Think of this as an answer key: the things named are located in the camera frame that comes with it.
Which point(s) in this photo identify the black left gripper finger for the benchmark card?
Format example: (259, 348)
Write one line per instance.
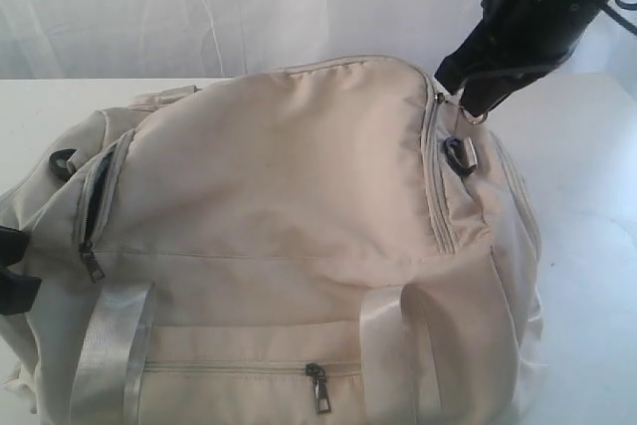
(18, 291)

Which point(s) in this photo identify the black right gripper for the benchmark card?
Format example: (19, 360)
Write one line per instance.
(522, 36)

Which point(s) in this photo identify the gold key ring zipper pull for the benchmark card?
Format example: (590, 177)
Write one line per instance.
(472, 119)

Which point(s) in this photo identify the beige duffel bag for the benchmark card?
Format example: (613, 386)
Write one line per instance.
(327, 244)

